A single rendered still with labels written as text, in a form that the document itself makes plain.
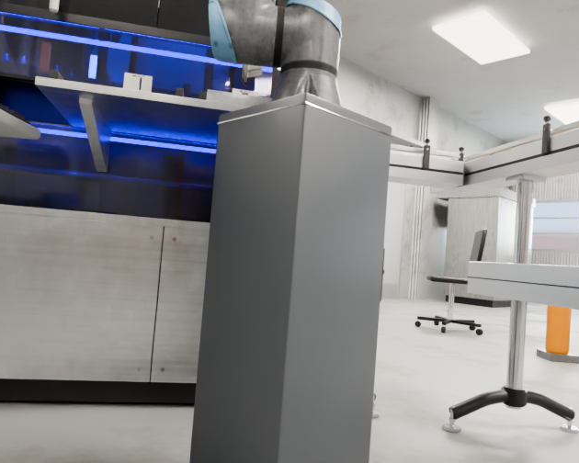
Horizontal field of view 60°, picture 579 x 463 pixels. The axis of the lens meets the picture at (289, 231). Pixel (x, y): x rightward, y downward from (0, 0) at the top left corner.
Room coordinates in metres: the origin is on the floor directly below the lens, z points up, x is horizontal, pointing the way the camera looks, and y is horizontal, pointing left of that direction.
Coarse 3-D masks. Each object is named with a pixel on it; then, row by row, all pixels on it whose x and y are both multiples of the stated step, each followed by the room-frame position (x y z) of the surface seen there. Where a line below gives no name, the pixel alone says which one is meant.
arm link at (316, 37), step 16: (304, 0) 0.94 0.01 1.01; (320, 0) 0.94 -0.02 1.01; (288, 16) 0.93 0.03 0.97; (304, 16) 0.94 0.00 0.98; (320, 16) 0.93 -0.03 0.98; (336, 16) 0.96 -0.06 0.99; (288, 32) 0.93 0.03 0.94; (304, 32) 0.93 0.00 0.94; (320, 32) 0.94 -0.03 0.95; (336, 32) 0.96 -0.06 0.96; (288, 48) 0.94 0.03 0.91; (304, 48) 0.94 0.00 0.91; (320, 48) 0.94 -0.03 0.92; (336, 48) 0.96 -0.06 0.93; (336, 64) 0.97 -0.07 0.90
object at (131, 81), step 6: (126, 78) 1.54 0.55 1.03; (132, 78) 1.55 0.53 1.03; (138, 78) 1.55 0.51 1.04; (144, 78) 1.56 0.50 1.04; (150, 78) 1.56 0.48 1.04; (126, 84) 1.54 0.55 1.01; (132, 84) 1.55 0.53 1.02; (138, 84) 1.55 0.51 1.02; (144, 84) 1.56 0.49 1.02; (150, 84) 1.56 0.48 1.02; (138, 90) 1.55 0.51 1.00; (144, 90) 1.56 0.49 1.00; (150, 90) 1.56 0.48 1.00
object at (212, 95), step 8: (208, 96) 1.23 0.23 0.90; (216, 96) 1.24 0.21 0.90; (224, 96) 1.24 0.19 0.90; (232, 96) 1.24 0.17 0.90; (240, 96) 1.25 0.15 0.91; (248, 96) 1.25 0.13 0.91; (256, 96) 1.26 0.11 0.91; (240, 104) 1.25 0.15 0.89; (248, 104) 1.25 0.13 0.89; (256, 104) 1.26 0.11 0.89
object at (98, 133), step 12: (84, 108) 1.22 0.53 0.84; (96, 108) 1.28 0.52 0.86; (84, 120) 1.27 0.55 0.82; (96, 120) 1.29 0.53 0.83; (96, 132) 1.32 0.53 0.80; (108, 132) 1.50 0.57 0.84; (96, 144) 1.38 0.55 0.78; (108, 144) 1.52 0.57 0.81; (96, 156) 1.44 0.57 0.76; (96, 168) 1.50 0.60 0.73
